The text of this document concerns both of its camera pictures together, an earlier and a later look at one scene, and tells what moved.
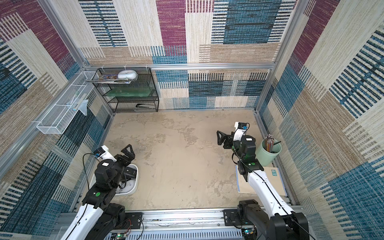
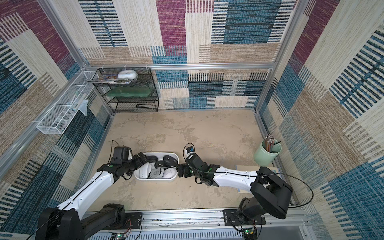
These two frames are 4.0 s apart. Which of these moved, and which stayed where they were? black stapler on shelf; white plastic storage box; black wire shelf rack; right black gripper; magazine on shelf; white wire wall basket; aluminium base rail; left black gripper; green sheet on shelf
Moved: left black gripper; white plastic storage box; right black gripper
Stayed: magazine on shelf; green sheet on shelf; white wire wall basket; aluminium base rail; black wire shelf rack; black stapler on shelf
